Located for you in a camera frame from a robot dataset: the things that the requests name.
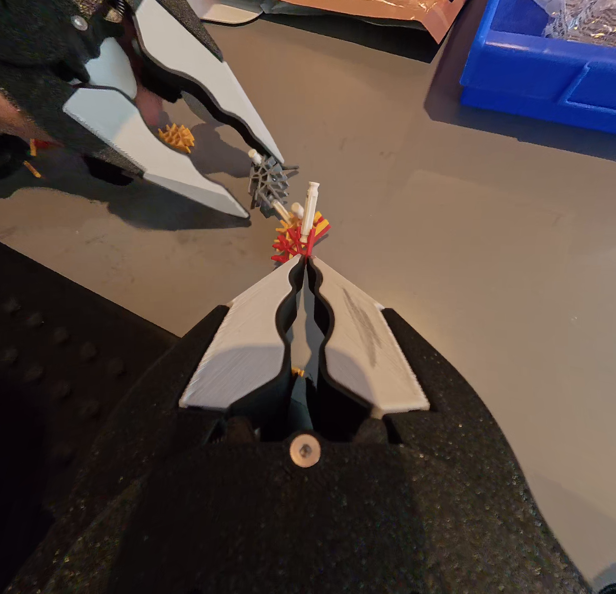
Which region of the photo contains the person's left hand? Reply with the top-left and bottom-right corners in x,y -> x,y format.
137,88 -> 164,127

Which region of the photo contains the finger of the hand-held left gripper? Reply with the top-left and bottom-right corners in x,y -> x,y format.
62,87 -> 252,220
134,0 -> 286,164

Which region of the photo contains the white rounded board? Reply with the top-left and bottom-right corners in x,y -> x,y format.
177,0 -> 264,25

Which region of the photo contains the black dimpled pad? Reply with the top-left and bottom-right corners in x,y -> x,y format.
0,242 -> 184,522

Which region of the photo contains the grey toy connector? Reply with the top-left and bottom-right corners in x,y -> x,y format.
248,156 -> 300,219

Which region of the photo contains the yellow toy connector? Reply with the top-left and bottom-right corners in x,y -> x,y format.
158,123 -> 196,154

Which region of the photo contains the clear bag of parts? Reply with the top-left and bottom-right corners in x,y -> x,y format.
511,0 -> 616,49

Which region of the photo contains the red and yellow connector assembly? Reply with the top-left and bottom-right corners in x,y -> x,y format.
299,181 -> 321,244
276,211 -> 332,249

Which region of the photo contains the blue plastic bin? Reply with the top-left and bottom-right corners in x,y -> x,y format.
458,0 -> 616,135

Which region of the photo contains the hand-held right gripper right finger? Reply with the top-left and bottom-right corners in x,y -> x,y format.
307,258 -> 430,419

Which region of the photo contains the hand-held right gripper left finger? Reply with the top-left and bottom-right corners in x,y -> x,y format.
179,256 -> 307,410

